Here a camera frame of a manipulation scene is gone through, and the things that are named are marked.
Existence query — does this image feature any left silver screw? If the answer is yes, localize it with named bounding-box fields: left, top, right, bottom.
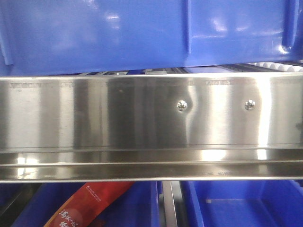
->
left=176, top=100, right=188, bottom=112

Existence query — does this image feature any silver screw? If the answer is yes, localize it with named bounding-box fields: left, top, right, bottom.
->
left=244, top=99, right=256, bottom=111
left=176, top=100, right=188, bottom=112

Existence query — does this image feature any right silver screw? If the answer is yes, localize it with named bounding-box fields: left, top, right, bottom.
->
left=244, top=99, right=256, bottom=111

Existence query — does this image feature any white roller track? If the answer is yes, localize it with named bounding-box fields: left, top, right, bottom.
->
left=249, top=62, right=303, bottom=72

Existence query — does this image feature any red snack package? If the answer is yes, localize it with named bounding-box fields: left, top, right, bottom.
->
left=45, top=182, right=134, bottom=227

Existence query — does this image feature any lower right blue bin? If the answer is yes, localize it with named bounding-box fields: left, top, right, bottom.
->
left=181, top=180, right=303, bottom=227

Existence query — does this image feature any large blue plastic bin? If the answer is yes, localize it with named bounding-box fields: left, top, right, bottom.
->
left=0, top=0, right=303, bottom=76

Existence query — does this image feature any stainless steel shelf rail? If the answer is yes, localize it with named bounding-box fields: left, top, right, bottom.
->
left=0, top=72, right=303, bottom=183

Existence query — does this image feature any lower left blue bin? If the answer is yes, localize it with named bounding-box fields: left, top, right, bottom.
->
left=12, top=182, right=160, bottom=227

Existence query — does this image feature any metal divider post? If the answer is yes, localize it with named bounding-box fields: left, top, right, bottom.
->
left=162, top=181, right=189, bottom=227

